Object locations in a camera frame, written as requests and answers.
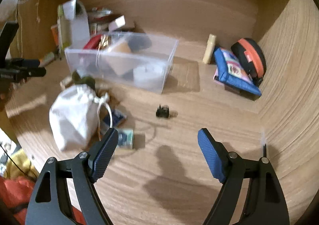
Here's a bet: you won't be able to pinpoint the stack of books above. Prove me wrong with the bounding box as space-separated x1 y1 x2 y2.
87 7 118 35

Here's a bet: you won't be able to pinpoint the orange cloth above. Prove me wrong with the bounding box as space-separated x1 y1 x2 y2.
0 176 86 225

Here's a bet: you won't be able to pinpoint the blue patchwork fabric pouch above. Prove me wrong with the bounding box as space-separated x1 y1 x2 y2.
214 47 262 96

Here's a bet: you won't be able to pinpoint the white drawstring cloth bag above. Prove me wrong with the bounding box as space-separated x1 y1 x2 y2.
49 84 111 152

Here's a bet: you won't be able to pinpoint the beige slime tub purple sticker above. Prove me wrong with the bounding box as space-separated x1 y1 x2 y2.
106 41 134 76

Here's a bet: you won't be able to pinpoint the dark green glass bottle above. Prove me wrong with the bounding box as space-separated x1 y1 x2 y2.
71 71 96 90

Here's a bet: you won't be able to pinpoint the small floral card box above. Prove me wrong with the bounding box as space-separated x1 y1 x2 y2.
117 128 134 150

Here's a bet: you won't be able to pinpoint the small black clip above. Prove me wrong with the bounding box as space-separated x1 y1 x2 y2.
156 105 170 119

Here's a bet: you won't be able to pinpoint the small white cardboard box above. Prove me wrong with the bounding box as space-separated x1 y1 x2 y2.
108 15 126 31

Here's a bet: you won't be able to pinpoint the blue white small packet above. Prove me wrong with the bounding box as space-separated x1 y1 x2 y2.
100 109 127 134

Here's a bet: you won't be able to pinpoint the orange green tube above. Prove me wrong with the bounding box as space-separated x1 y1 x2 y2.
39 52 56 68

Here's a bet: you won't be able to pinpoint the pink phone under pouch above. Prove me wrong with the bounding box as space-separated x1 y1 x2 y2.
212 69 242 95

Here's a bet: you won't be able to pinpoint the white lidded round container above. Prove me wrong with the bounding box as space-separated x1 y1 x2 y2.
133 64 165 90

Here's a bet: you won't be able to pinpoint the clear plastic storage bin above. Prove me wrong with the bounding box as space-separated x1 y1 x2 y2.
64 32 178 93

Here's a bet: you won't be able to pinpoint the black orange zip case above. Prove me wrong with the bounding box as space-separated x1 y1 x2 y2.
231 38 267 87

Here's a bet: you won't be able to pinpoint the cream yellow lotion bottle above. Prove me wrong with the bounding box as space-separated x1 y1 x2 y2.
202 34 216 64

